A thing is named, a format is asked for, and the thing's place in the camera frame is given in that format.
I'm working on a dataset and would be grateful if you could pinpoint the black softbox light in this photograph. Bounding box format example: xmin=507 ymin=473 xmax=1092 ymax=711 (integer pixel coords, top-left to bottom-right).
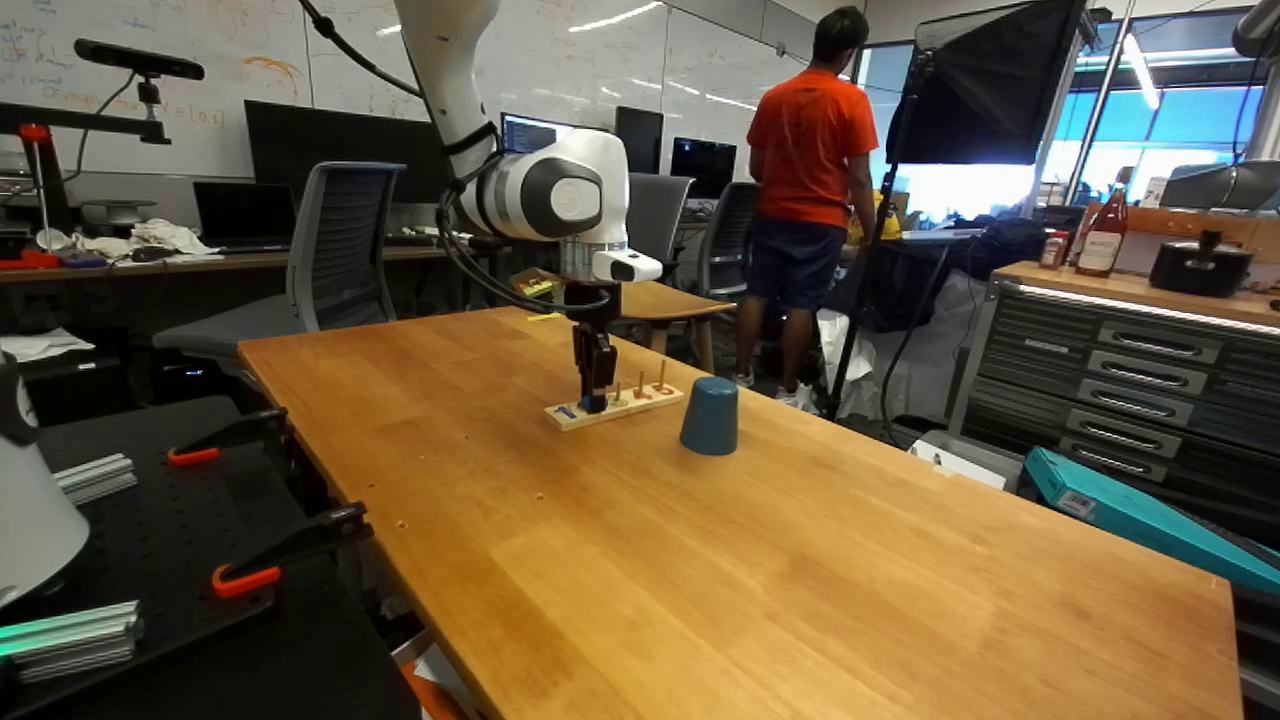
xmin=884 ymin=0 xmax=1092 ymax=174

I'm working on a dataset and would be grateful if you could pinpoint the black device on cabinet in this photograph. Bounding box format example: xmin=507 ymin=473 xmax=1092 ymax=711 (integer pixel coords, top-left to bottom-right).
xmin=1142 ymin=227 xmax=1257 ymax=300

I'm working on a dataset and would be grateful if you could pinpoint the green yellow wrist camera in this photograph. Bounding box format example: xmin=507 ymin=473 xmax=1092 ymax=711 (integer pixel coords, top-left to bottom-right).
xmin=507 ymin=263 xmax=569 ymax=308

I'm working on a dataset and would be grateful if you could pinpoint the small black monitor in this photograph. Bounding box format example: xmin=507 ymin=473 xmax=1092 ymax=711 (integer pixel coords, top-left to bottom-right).
xmin=613 ymin=104 xmax=667 ymax=181

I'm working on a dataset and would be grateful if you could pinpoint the large black monitor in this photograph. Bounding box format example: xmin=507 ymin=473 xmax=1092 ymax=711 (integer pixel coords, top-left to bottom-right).
xmin=238 ymin=95 xmax=457 ymax=213

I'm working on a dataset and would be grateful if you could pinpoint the grey mesh office chair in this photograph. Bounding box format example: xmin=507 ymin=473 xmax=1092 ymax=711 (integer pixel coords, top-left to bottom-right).
xmin=146 ymin=156 xmax=406 ymax=369

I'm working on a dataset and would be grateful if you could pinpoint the white crumpled cloth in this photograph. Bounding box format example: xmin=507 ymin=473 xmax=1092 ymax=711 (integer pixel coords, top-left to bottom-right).
xmin=123 ymin=216 xmax=222 ymax=263

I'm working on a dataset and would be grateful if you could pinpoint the red bottle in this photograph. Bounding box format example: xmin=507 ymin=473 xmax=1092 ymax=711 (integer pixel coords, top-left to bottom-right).
xmin=1071 ymin=183 xmax=1136 ymax=281

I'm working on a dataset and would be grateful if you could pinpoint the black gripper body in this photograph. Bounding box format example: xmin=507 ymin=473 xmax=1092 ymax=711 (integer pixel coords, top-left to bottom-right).
xmin=561 ymin=276 xmax=622 ymax=344

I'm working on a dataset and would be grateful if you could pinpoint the wooden peg stand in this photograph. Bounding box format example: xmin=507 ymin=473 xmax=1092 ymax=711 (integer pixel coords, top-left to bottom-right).
xmin=539 ymin=356 xmax=686 ymax=438

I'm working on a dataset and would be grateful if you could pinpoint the blue upturned cup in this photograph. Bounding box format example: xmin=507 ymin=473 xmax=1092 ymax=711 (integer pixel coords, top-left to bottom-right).
xmin=674 ymin=374 xmax=743 ymax=461

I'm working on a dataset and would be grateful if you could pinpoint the grey padded office chair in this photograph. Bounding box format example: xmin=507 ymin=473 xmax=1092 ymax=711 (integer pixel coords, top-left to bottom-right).
xmin=622 ymin=170 xmax=700 ymax=276

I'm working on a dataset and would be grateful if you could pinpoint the black camera on mount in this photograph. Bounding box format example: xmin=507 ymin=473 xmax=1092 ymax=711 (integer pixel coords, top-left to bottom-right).
xmin=68 ymin=38 xmax=207 ymax=148

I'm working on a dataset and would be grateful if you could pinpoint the white curved lamp shade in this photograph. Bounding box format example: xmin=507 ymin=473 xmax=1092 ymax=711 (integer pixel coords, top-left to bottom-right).
xmin=0 ymin=356 xmax=97 ymax=611

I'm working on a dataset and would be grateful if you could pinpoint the round wooden side table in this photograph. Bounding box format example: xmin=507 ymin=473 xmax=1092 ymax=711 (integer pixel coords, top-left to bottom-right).
xmin=613 ymin=276 xmax=740 ymax=374

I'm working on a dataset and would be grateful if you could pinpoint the white box on floor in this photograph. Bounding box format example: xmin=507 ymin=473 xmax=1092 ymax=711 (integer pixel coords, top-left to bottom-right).
xmin=908 ymin=429 xmax=1028 ymax=496

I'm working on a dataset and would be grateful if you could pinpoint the person in orange shirt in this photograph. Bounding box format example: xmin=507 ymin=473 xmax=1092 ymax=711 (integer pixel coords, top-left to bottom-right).
xmin=728 ymin=6 xmax=884 ymax=417

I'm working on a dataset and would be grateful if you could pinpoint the grey drawer cabinet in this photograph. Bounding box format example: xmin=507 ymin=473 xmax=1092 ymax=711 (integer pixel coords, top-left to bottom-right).
xmin=947 ymin=257 xmax=1280 ymax=543

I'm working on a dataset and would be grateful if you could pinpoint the lit computer monitor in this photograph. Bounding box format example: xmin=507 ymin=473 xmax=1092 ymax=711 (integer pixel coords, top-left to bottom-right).
xmin=496 ymin=109 xmax=564 ymax=159

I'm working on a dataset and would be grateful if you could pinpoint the long wooden desk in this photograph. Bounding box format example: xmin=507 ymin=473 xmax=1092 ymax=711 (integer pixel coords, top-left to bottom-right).
xmin=0 ymin=238 xmax=457 ymax=300

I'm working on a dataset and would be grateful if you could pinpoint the teal flat case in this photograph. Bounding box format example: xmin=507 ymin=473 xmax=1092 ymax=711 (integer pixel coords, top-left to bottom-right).
xmin=1021 ymin=444 xmax=1280 ymax=609

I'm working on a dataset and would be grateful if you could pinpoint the aluminium extrusion stack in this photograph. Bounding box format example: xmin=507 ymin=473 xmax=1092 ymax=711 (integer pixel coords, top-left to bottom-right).
xmin=49 ymin=450 xmax=141 ymax=509
xmin=0 ymin=596 xmax=142 ymax=689

